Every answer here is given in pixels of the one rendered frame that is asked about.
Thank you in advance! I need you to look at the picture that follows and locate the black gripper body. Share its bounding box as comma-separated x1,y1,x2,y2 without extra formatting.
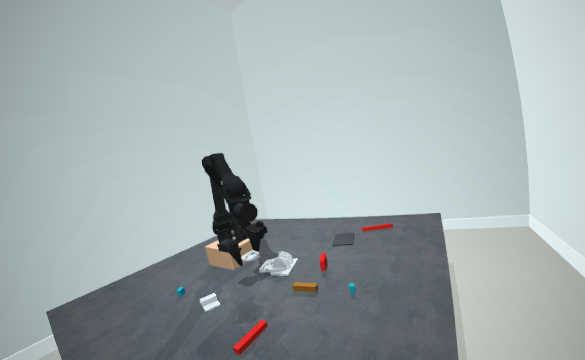
218,219,267,252

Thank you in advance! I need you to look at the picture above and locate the orange rectangular bar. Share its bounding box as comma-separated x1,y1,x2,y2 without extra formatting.
292,283,318,292

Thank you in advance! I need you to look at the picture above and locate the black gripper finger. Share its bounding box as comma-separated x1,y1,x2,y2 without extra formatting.
228,248,243,266
249,238,262,252

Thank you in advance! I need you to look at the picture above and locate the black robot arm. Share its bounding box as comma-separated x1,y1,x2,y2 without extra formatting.
202,153,265,243

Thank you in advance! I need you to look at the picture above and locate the red flat bar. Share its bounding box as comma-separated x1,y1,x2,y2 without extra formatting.
362,223,393,231

